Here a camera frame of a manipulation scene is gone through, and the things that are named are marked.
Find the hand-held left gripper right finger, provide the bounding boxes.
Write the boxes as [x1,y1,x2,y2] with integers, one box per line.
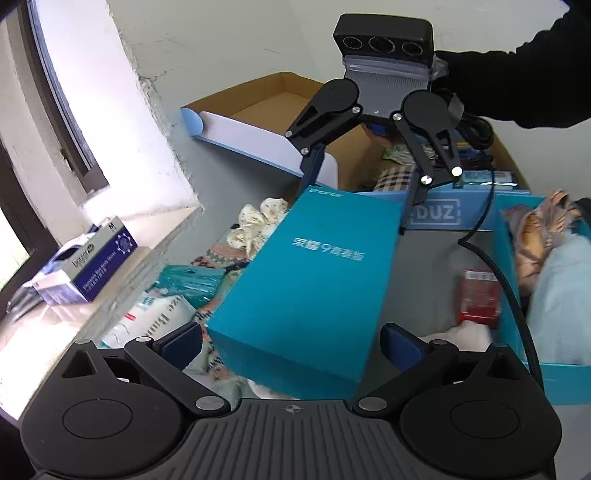
[353,322,537,421]

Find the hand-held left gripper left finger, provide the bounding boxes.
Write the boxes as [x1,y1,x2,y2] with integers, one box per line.
[59,322,233,419]

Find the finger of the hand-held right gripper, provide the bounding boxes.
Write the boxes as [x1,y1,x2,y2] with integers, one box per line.
[284,104,363,191]
[390,111,465,234]

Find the teal box lid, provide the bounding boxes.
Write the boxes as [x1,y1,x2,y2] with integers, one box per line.
[205,186,417,400]

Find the teal box base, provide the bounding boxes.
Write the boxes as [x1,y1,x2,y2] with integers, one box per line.
[491,193,591,405]

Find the tan patterned cloth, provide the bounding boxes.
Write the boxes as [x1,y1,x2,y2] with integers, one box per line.
[501,189,583,283]

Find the light blue cloth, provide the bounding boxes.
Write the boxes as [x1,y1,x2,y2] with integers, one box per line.
[525,234,591,366]

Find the person's right forearm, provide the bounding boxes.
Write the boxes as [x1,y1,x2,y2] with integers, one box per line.
[433,0,591,131]

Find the plaid pouch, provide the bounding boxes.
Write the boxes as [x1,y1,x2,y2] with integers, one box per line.
[373,167,417,193]

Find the white printed packet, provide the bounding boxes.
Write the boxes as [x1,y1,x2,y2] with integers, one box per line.
[100,294,195,352]

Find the green white snack packet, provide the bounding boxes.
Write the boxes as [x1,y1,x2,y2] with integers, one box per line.
[382,142,417,165]

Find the white cloth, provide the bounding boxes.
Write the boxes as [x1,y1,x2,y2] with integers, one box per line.
[416,319,495,352]

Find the teal plastic packet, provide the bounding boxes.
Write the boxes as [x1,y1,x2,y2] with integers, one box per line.
[156,264,228,306]

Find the small blue box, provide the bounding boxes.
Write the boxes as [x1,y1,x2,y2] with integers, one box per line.
[454,169,514,188]

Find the white spotted sock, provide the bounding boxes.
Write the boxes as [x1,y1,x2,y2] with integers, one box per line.
[228,197,290,253]

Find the brown cardboard box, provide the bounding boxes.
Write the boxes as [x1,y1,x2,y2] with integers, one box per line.
[180,71,533,232]

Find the red packet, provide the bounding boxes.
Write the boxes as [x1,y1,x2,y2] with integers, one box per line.
[456,268,502,329]

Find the stone window sill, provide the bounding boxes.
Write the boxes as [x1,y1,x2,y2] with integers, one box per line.
[0,205,205,418]

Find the blue white glove box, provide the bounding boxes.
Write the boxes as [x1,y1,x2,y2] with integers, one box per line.
[34,215,140,306]

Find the grey plastic bag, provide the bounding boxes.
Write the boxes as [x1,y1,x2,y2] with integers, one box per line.
[6,281,43,320]

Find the dark framed window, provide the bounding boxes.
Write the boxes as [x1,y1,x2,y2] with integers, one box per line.
[0,0,112,320]

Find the black cable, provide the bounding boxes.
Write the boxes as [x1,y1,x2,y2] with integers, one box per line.
[436,87,544,385]

